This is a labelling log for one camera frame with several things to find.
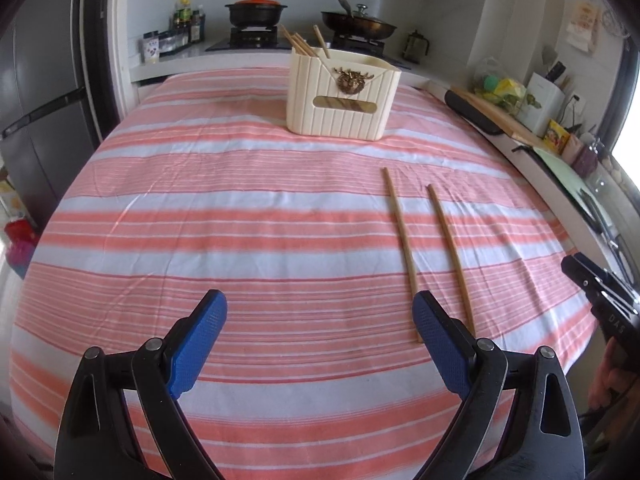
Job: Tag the wooden chopstick five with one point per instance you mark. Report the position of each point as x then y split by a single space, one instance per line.
301 47

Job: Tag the sauce bottles group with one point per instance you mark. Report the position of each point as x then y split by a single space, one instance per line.
189 22

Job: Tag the wooden chopstick three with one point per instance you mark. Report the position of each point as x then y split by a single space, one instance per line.
402 233

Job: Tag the grey double door refrigerator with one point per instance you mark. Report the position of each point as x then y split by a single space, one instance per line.
47 130

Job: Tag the plastic bag with sponges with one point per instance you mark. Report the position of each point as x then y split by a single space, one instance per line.
491 83

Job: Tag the white knife block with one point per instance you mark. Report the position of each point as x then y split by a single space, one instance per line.
543 100

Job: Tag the black casserole red lid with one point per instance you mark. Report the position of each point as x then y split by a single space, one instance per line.
245 14

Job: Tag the hanging wall calendar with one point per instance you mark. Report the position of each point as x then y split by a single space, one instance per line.
583 28

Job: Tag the wooden chopstick one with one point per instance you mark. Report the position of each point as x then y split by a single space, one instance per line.
287 35

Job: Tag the pink white striped tablecloth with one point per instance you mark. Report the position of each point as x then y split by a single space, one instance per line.
317 373

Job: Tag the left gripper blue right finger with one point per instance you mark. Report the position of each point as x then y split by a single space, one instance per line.
449 343

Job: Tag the black tray under board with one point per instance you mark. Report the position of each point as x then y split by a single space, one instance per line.
471 114

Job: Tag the wooden chopstick six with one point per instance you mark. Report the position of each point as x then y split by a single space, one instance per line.
321 41

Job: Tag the dark wok glass lid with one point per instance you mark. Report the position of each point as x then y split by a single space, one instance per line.
357 23

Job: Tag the person's right hand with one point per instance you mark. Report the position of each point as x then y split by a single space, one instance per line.
610 379

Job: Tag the green cutting board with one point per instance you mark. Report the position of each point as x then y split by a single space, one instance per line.
573 188

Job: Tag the spice jar rack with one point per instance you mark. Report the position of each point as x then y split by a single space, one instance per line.
156 45

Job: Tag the wooden chopstick four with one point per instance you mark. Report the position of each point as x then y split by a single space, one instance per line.
454 258

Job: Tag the wooden cutting board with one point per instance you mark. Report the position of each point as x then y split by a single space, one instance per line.
508 124

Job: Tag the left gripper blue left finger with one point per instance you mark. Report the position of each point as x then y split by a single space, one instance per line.
190 341

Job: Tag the glass french press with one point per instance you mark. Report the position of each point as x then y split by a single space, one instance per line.
416 48

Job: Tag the cream ribbed utensil holder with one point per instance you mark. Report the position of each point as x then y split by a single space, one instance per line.
344 95

